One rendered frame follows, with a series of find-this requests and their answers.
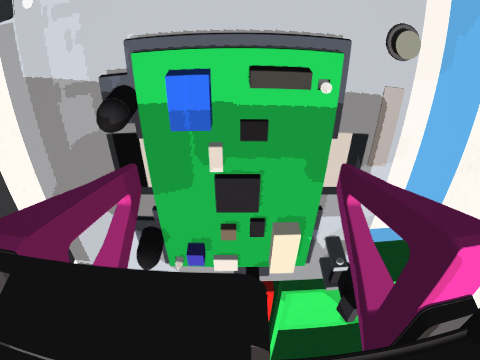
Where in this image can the green circuit board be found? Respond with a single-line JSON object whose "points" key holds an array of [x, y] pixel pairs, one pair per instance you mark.
{"points": [[237, 141]]}

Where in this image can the red bin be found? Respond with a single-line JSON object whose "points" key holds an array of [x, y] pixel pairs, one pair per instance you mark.
{"points": [[270, 293]]}

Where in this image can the green open-top bin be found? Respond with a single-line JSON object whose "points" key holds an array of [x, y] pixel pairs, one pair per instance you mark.
{"points": [[310, 325]]}

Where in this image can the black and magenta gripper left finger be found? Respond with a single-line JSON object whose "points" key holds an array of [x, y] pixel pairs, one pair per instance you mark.
{"points": [[46, 229]]}

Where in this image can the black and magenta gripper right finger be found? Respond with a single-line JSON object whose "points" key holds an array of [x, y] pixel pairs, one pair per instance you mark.
{"points": [[444, 262]]}

